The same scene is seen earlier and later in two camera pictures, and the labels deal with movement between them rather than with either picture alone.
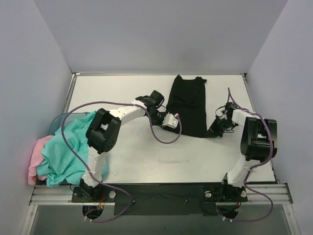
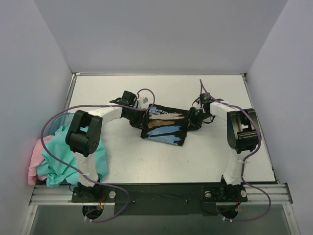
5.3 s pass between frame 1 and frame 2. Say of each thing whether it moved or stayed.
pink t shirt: stayed
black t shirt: moved
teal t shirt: stayed
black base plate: stayed
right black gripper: moved
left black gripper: moved
